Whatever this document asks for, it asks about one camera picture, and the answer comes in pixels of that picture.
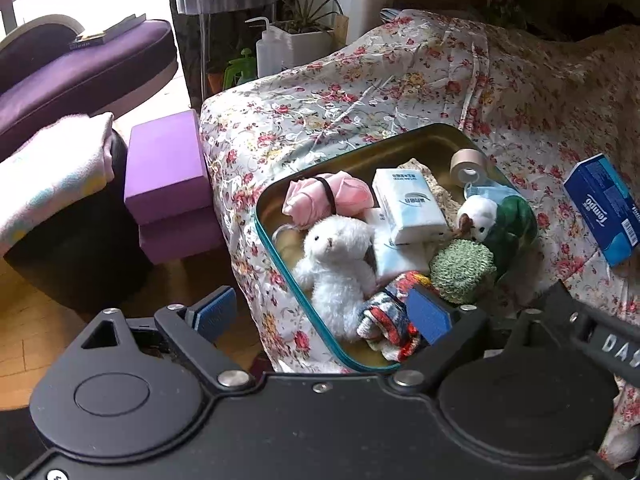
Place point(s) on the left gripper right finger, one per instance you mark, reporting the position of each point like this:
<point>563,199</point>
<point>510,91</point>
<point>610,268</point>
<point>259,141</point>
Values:
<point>451,334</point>

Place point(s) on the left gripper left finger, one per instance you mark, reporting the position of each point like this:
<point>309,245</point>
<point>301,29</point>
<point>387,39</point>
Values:
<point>191,333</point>

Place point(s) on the red striped knitted cloth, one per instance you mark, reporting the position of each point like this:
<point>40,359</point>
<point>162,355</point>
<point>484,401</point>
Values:
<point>384,324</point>

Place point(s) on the green knitted scrubber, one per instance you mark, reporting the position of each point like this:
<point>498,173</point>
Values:
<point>463,271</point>

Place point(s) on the green white plush toy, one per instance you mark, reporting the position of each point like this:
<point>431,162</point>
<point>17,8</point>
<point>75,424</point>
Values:
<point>505,228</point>

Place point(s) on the beige lace cloth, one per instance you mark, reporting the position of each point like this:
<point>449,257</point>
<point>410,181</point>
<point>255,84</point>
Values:
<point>447,204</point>

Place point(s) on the white fluffy plush animal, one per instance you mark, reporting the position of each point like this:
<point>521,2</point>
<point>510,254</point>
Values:
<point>335,271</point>

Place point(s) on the small white tissue packet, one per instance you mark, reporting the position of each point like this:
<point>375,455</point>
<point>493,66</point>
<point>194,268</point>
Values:
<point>409,206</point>

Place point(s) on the light blue face mask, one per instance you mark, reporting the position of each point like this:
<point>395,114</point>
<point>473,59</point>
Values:
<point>491,190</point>

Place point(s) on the white medical tape roll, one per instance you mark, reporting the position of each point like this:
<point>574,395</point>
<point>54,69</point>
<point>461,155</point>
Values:
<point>468,166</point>

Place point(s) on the pink cloth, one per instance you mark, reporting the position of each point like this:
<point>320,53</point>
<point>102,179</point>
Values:
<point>310,200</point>

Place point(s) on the teal gold metal tin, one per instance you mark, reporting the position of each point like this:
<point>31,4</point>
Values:
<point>434,145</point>

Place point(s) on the lower purple foam block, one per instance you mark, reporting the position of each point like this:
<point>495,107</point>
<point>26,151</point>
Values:
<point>181,236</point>

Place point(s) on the purple foam block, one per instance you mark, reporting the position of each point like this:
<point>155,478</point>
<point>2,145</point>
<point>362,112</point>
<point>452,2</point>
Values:
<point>181,236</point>
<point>166,173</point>

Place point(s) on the black round stool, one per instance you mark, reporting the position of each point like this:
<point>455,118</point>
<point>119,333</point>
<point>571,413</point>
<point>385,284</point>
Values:
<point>87,256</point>

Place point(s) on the blue Tempo tissue pack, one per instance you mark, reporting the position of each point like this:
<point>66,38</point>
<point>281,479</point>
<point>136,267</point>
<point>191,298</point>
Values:
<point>605,203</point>

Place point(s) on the upper purple foam block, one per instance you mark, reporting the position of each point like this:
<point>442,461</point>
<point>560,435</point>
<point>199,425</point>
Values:
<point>166,173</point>

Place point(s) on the pastel folded blanket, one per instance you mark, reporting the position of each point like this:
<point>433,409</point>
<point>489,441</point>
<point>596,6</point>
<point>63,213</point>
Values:
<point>61,164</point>

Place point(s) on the floral bedspread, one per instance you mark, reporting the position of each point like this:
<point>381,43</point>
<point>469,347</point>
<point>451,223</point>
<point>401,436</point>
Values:
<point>535,108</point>

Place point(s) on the green watering can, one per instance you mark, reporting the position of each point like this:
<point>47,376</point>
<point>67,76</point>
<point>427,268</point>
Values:
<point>240,70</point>

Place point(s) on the white squeeze bottle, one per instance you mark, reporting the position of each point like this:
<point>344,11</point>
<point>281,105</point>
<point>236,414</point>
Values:
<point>271,49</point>

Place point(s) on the purple velvet chaise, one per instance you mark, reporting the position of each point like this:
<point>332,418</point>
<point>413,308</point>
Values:
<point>43,79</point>

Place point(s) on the book on chaise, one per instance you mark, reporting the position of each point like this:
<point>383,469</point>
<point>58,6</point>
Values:
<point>92,39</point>

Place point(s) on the white planter with plant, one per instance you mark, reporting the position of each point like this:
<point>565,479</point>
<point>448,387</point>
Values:
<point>307,30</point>

